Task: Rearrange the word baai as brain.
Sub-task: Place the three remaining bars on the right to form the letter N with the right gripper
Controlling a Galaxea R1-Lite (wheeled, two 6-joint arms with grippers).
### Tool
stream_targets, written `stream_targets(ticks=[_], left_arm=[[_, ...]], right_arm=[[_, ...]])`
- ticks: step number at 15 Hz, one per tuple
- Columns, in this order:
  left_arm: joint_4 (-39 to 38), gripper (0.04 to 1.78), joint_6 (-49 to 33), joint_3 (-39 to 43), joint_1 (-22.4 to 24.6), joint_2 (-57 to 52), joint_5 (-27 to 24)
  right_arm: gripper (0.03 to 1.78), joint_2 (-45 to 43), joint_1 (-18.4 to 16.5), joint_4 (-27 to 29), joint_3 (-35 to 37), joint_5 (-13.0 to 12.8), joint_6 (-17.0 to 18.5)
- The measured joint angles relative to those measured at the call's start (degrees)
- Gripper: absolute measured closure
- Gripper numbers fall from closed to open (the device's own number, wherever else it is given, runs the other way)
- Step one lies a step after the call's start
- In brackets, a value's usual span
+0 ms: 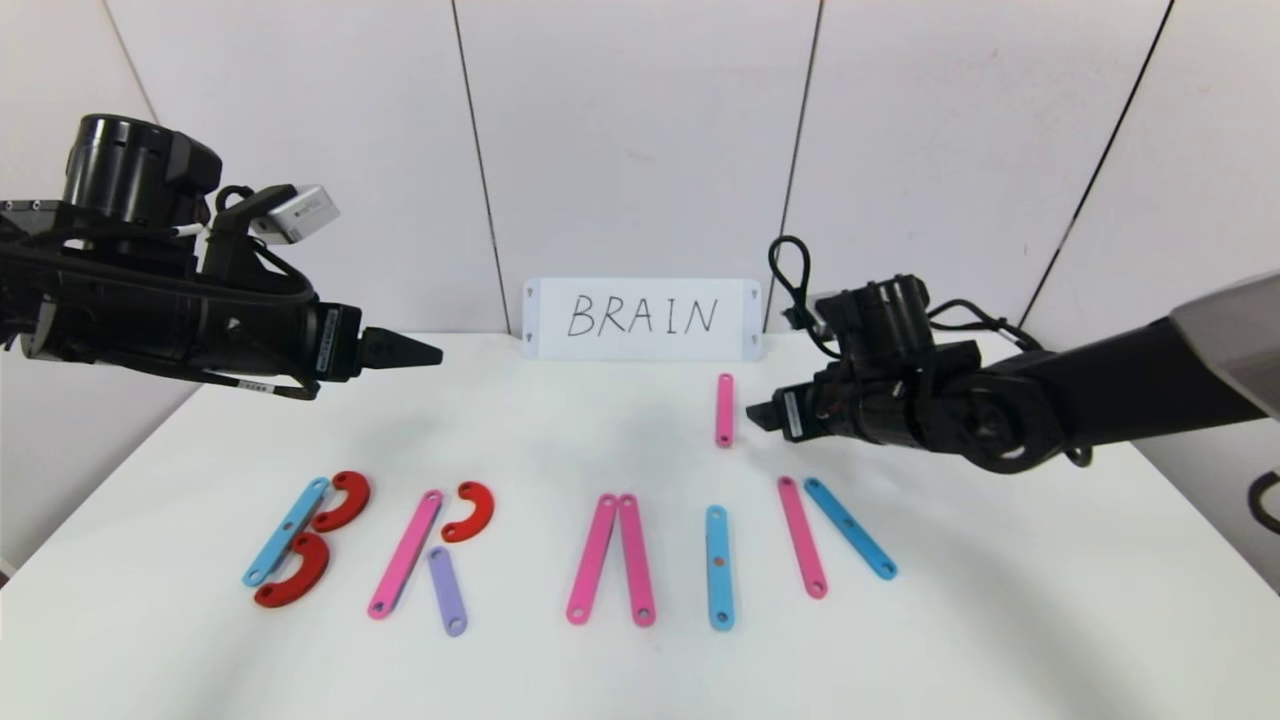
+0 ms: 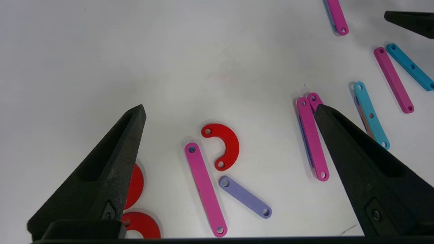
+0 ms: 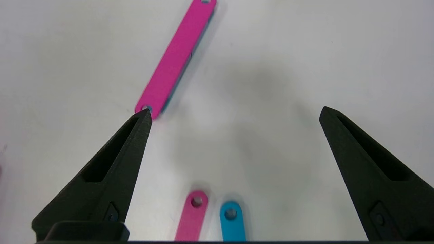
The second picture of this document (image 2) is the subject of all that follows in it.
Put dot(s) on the pink bar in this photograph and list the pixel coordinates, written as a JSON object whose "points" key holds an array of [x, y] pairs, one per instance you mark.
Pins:
{"points": [[337, 15], [393, 79], [312, 139], [205, 189], [316, 101]]}

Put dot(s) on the red C-shaped piece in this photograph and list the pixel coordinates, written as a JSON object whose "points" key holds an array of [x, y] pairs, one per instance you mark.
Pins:
{"points": [[230, 142], [149, 223], [135, 186]]}

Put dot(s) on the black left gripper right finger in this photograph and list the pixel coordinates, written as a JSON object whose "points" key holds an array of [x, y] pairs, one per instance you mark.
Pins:
{"points": [[383, 189]]}

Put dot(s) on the short blue bar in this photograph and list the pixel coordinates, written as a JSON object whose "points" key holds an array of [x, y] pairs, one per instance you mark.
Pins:
{"points": [[412, 67]]}

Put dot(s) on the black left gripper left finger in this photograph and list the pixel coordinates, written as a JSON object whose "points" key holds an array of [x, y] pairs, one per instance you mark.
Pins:
{"points": [[95, 189]]}

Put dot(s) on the light blue three-hole bar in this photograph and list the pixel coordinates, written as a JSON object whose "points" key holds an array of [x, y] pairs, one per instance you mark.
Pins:
{"points": [[368, 105]]}

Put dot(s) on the teal flat bar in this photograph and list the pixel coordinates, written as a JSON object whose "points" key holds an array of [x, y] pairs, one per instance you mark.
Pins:
{"points": [[329, 13], [304, 142]]}

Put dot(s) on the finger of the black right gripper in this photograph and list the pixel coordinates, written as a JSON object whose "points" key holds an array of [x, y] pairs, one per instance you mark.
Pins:
{"points": [[417, 22]]}

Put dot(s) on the short purple bar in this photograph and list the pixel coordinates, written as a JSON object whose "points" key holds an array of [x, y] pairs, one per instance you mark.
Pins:
{"points": [[245, 197]]}

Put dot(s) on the orange flat bar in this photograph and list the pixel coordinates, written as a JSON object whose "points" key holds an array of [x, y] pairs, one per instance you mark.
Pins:
{"points": [[369, 130]]}

